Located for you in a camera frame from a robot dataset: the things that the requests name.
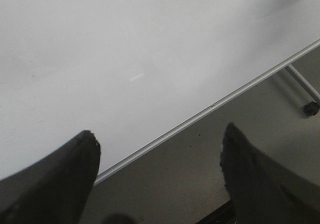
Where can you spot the white whiteboard with aluminium frame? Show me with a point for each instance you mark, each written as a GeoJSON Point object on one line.
{"type": "Point", "coordinates": [132, 70]}

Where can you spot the grey metal stand leg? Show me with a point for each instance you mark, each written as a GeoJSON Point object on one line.
{"type": "Point", "coordinates": [306, 85]}

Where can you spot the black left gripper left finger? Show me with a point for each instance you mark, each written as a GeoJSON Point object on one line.
{"type": "Point", "coordinates": [55, 189]}

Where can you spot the black caster wheel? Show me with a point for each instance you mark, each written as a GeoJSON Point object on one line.
{"type": "Point", "coordinates": [311, 109]}

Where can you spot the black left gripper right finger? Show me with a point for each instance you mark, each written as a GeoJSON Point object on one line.
{"type": "Point", "coordinates": [263, 191]}

